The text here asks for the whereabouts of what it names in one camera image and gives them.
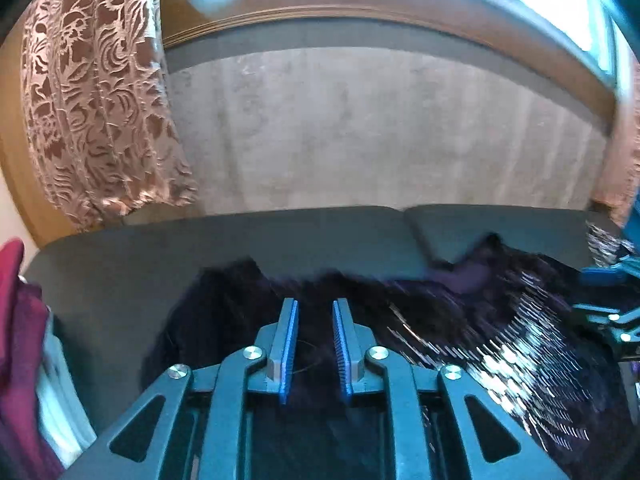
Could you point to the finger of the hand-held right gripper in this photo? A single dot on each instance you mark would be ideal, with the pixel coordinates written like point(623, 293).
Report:
point(607, 276)
point(610, 322)

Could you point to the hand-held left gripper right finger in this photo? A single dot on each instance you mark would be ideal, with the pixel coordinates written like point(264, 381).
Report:
point(342, 350)

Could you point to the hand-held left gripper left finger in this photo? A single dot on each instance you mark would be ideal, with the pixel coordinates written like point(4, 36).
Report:
point(287, 345)

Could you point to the leopard print garment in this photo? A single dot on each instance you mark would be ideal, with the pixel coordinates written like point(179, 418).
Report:
point(602, 247)

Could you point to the dark purple velvet dress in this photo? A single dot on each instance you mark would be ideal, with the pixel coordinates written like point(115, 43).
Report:
point(475, 320)

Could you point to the brown floral curtain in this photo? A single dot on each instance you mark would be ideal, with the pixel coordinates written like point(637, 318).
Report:
point(625, 160)
point(100, 85)

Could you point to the white cloth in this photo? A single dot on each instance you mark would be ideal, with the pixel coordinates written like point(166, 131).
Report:
point(65, 410)

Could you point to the maroon garment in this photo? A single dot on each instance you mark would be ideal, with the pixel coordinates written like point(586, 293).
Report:
point(20, 335)

